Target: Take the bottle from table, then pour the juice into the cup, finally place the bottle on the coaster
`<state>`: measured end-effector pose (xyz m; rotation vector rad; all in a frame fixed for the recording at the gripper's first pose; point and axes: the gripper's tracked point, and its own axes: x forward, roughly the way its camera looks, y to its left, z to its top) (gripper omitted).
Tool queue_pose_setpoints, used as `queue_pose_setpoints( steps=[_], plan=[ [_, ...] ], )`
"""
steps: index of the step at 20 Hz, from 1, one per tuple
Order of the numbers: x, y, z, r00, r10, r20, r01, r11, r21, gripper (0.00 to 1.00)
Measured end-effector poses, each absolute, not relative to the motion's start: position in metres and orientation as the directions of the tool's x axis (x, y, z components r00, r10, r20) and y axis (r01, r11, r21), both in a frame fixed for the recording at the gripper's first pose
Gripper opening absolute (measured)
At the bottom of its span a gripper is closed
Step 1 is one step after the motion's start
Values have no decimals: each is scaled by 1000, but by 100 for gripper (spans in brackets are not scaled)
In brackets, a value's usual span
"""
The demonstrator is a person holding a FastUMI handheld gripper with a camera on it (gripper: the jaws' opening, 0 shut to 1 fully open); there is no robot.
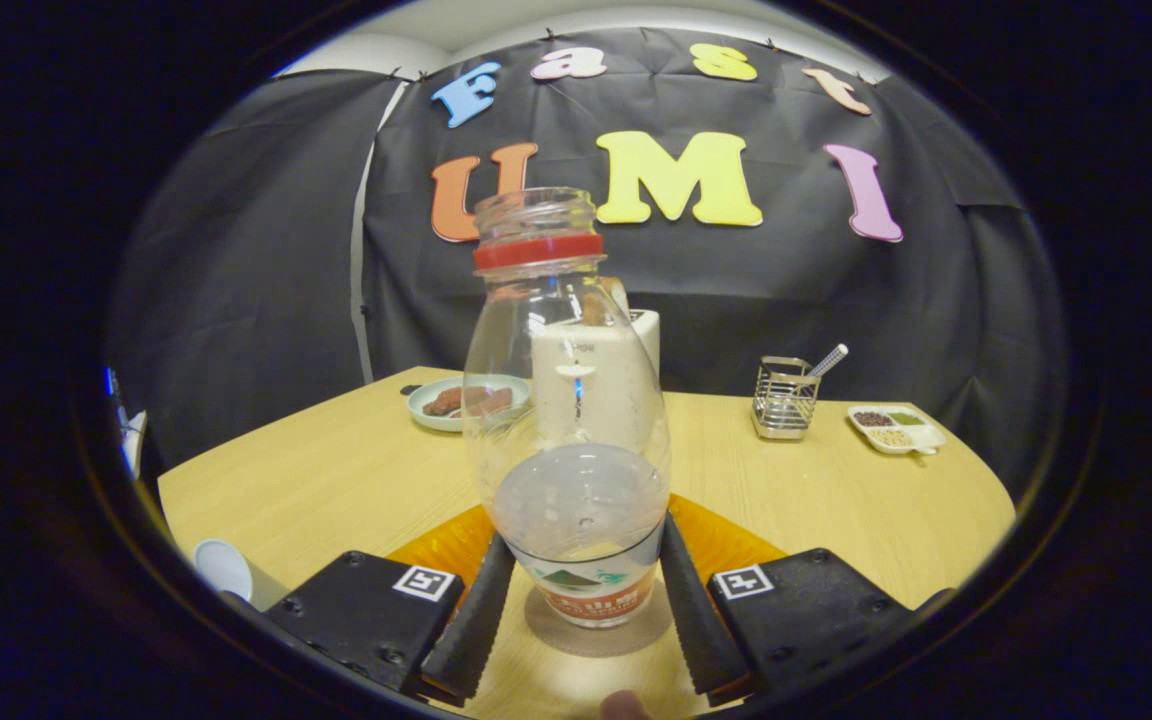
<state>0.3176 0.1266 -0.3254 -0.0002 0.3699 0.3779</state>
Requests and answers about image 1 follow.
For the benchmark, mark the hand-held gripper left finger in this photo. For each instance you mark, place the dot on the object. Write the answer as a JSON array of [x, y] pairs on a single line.
[[476, 620]]

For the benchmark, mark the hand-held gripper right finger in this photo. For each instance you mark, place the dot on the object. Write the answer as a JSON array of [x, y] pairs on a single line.
[[701, 620]]

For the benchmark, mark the round brown coaster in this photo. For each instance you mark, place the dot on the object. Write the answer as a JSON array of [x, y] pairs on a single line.
[[596, 642]]

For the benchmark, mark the wooden table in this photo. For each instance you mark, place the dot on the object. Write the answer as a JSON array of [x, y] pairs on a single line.
[[816, 500]]

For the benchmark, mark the pale green plate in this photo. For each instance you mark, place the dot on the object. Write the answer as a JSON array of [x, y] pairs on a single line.
[[426, 415]]

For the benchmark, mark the brown bread piece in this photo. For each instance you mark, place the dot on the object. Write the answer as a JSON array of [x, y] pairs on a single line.
[[491, 402], [441, 401]]

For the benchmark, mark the white divided dish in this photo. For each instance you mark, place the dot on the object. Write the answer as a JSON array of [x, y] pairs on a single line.
[[896, 430]]

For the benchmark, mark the white toaster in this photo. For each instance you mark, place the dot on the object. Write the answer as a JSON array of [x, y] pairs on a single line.
[[649, 345]]

